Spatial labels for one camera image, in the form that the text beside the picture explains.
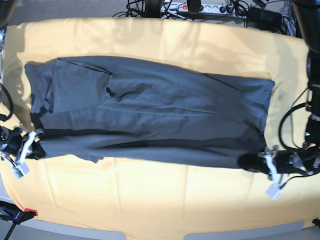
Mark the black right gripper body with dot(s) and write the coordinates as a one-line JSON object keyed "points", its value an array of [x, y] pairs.
{"points": [[10, 140]]}

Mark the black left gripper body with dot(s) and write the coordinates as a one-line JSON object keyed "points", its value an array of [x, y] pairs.
{"points": [[285, 162]]}

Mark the blue-grey T-shirt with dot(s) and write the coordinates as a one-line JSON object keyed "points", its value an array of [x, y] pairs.
{"points": [[94, 107]]}

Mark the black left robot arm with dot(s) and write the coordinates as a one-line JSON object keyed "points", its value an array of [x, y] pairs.
{"points": [[304, 161]]}

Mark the blue red-tipped clamp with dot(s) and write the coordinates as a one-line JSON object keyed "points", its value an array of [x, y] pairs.
{"points": [[9, 212]]}

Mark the grey plastic plate right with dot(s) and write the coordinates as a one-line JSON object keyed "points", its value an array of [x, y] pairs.
{"points": [[249, 233]]}

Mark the grey plastic plate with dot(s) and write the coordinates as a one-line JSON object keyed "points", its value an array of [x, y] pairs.
{"points": [[74, 231], [249, 233]]}

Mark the black clamp right edge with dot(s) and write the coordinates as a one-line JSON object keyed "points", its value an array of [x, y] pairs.
{"points": [[316, 222]]}

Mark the grey plastic plate left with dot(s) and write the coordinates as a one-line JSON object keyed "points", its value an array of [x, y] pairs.
{"points": [[74, 231]]}

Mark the yellow table cloth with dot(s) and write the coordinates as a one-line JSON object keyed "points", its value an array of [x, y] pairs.
{"points": [[149, 200]]}

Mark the black power adapter box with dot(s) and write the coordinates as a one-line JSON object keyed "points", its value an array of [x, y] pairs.
{"points": [[263, 16]]}

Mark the white power strip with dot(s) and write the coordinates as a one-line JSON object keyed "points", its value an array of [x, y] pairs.
{"points": [[204, 10]]}

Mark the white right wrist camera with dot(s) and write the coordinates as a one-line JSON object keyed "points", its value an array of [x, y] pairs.
{"points": [[18, 162]]}

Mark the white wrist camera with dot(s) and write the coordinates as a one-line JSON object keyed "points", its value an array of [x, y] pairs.
{"points": [[18, 162], [274, 191]]}

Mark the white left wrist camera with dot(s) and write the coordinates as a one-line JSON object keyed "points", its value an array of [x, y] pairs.
{"points": [[274, 191]]}

